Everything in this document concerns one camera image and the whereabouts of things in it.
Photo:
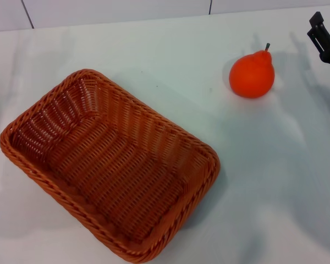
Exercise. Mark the orange woven plastic basket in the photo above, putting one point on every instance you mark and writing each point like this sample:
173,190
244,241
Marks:
121,165

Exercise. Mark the orange pear-shaped toy fruit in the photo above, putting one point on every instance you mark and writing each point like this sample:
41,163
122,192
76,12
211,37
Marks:
251,75

